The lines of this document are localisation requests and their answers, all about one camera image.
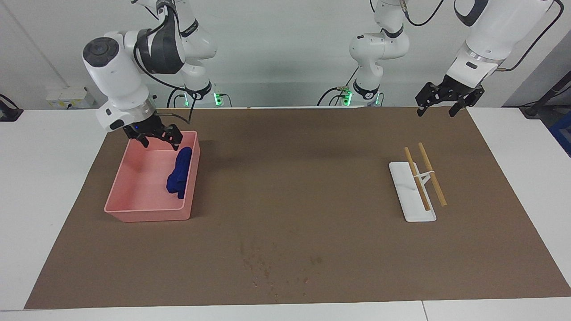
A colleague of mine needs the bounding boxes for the black arm base cable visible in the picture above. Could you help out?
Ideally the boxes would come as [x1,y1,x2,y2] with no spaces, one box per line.
[167,87,186,108]
[317,87,346,107]

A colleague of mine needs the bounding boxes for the black metal stand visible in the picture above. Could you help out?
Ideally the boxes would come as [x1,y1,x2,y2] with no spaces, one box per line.
[520,71,571,119]

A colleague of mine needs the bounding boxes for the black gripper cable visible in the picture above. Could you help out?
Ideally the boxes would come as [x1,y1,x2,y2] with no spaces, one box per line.
[133,0,195,125]
[403,0,564,72]

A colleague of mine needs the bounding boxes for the pink plastic bin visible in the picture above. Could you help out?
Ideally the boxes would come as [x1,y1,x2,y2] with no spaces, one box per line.
[104,131,201,222]

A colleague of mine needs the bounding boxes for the white wall box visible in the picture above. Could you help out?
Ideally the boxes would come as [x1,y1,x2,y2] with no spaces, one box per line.
[46,87,96,109]

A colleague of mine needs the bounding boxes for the brown table mat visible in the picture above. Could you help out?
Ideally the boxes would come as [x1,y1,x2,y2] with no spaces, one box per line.
[25,107,571,309]

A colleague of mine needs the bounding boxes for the wooden rack rod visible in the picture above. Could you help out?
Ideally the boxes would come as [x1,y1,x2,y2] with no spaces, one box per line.
[404,147,431,211]
[418,142,447,207]

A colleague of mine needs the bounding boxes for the blue towel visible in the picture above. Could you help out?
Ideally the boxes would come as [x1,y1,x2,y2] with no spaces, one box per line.
[166,147,193,200]

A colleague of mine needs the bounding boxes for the black table clamp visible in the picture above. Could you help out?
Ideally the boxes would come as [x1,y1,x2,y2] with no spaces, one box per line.
[0,94,24,122]

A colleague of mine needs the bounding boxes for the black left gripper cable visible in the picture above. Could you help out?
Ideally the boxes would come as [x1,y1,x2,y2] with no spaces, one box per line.
[403,0,564,72]

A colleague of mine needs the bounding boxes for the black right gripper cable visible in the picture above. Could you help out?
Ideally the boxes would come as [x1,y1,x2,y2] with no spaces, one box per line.
[133,0,195,125]

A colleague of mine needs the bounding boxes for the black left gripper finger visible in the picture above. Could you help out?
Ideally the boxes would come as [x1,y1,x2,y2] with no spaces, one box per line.
[416,82,449,117]
[448,89,485,118]

